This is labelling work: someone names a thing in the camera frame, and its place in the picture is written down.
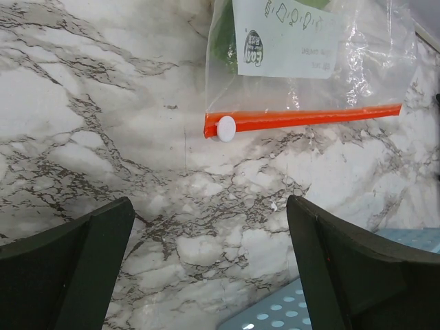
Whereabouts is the green fake lettuce leaf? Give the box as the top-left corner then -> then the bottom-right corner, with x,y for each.
210,1 -> 340,78

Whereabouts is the light blue plastic basket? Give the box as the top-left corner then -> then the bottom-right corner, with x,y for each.
218,228 -> 439,329

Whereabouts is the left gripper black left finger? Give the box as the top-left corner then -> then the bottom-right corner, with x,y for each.
1,197 -> 135,329

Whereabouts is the clear zip bag orange seal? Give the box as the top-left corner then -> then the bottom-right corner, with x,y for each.
203,0 -> 417,142

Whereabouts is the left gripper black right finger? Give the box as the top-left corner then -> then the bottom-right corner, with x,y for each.
287,195 -> 439,329

